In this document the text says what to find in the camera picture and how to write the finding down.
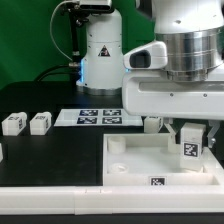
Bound white square tabletop part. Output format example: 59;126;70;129
102;133;224;186

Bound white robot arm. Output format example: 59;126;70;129
83;0;224;123

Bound white block at left edge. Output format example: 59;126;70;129
0;143;3;163

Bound white sheet with fiducial tags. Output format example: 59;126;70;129
55;108;143;127

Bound white L-shaped obstacle fence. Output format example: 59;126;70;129
0;141;224;216

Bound black cables behind robot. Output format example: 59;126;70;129
33;0;91;83

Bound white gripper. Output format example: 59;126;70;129
122;71;224;154

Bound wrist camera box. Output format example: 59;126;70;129
123;41;168;70

